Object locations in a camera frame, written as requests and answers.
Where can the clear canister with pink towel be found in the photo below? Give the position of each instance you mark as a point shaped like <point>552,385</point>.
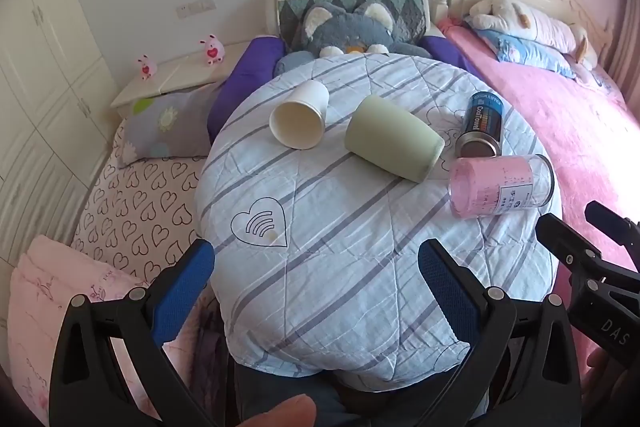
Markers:
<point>495,187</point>

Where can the heart print bed sheet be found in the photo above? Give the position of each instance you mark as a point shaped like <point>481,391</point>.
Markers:
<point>140,212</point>

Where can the pink bedspread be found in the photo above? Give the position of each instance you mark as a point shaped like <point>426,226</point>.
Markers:
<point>560,122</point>

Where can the grey cat plush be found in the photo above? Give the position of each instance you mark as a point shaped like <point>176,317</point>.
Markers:
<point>345,32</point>

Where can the grey flower pillow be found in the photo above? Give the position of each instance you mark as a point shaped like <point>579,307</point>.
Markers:
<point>165,127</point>

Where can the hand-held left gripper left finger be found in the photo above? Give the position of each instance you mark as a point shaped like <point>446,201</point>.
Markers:
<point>182,287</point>

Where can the white paper cup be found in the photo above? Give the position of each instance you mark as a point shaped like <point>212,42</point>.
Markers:
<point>305,107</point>

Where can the light blue pillow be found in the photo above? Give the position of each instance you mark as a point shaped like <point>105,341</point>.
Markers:
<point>525,52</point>

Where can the pale green cup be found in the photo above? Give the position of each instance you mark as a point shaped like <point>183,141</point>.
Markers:
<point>390,137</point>

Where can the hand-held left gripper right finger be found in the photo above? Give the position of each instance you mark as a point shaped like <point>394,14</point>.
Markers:
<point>447,287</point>

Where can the dark blue canister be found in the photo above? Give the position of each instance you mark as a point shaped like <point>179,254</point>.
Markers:
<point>480,122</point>

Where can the folded pink blanket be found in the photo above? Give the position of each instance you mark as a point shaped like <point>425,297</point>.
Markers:
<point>45,302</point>

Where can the cream nightstand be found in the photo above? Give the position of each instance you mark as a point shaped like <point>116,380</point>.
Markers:
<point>185,74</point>

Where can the purple pillow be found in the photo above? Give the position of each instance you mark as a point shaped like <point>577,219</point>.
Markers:
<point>250,67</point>

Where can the striped light blue quilt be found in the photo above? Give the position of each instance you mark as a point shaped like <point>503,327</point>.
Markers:
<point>325,227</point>

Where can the dark grey cloth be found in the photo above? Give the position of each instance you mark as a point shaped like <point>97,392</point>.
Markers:
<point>300,387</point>

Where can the white wall socket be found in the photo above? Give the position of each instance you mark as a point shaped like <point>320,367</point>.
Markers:
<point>196,7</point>

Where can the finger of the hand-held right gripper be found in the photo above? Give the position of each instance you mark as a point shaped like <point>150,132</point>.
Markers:
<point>567,239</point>
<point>612,219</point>

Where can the person's left hand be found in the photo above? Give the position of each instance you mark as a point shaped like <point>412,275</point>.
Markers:
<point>280,414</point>

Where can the pink bunny toy with heart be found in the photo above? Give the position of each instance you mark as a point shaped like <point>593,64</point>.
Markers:
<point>212,50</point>

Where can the small pink bunny toy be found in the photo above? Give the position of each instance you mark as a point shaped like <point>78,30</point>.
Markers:
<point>146,68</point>

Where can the white wardrobe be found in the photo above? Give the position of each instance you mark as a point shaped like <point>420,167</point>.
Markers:
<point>45,72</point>

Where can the triangle patterned cushion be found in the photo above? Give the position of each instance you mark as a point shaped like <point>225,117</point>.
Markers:
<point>400,4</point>

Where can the white dog plush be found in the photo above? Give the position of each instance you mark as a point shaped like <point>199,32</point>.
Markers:
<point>530,24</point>

